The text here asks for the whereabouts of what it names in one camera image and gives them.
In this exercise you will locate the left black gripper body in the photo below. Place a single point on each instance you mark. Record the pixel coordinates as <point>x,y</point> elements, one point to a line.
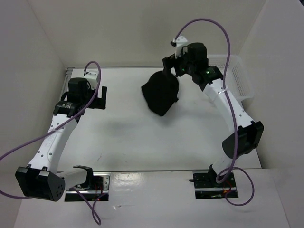
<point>86,98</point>

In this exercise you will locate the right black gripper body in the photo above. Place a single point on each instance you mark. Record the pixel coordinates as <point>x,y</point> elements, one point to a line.
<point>185,66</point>

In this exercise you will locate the black skirt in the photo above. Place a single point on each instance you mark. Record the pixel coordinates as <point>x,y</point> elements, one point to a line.
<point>160,92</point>

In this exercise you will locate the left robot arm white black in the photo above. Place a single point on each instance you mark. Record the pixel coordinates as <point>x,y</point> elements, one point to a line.
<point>39,178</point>

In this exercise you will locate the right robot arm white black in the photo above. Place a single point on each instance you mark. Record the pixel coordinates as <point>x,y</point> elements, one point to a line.
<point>245,133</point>

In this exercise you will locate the white plastic perforated basket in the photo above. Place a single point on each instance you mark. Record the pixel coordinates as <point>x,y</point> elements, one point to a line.
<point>237,80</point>

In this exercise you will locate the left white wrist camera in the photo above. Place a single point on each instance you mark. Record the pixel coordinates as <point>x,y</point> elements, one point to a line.
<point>91,77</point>

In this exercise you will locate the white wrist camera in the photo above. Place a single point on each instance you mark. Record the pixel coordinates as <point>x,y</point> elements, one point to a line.
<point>180,44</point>
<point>91,77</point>

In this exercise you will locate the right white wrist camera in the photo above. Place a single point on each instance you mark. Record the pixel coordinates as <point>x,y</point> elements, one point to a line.
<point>180,44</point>

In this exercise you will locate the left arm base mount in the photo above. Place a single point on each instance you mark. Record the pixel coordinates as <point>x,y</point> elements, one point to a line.
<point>97,190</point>

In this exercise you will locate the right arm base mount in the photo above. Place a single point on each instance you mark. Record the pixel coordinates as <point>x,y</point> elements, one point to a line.
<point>205,188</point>

